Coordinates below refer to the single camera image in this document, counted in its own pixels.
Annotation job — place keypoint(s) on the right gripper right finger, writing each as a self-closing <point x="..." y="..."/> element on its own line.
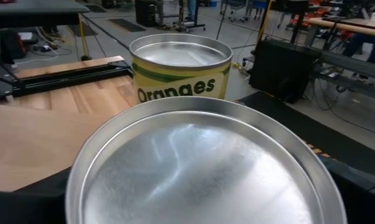
<point x="368" y="202"/>

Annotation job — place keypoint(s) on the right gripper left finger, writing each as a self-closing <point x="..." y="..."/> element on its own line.
<point x="25" y="208"/>

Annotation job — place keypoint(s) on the yellow carrots can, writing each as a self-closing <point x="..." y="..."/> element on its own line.
<point x="200" y="174"/>

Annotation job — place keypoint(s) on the yellow oranges can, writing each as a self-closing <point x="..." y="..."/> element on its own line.
<point x="175" y="84"/>

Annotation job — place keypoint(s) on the large black floor mat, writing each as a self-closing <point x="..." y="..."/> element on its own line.
<point x="330" y="137"/>

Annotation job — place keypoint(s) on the grey aluminium beam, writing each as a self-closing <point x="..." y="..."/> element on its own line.
<point x="355" y="63"/>

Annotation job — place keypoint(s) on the person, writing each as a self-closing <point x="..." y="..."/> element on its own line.
<point x="362" y="46"/>
<point x="191" y="9"/>

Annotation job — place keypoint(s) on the black box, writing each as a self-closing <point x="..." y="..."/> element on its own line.
<point x="281" y="71"/>

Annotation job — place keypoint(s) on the wooden bench top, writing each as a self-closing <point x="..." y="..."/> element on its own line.
<point x="346" y="27"/>

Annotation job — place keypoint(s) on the yellow pole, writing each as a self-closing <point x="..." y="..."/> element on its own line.
<point x="84" y="40"/>

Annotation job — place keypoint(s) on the black workbench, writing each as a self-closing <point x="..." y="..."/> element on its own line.
<point x="35" y="12"/>

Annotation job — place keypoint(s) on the small black floor mat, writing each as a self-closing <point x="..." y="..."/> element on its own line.
<point x="126" y="25"/>

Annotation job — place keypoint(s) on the black cabinet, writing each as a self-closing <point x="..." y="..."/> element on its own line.
<point x="146" y="12"/>

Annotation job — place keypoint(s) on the office chair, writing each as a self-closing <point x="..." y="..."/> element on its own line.
<point x="235" y="6"/>

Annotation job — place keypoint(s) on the black rolling stand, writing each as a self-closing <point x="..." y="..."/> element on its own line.
<point x="187" y="26"/>

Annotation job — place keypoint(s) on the black table edge rail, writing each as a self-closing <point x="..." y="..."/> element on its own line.
<point x="66" y="79"/>

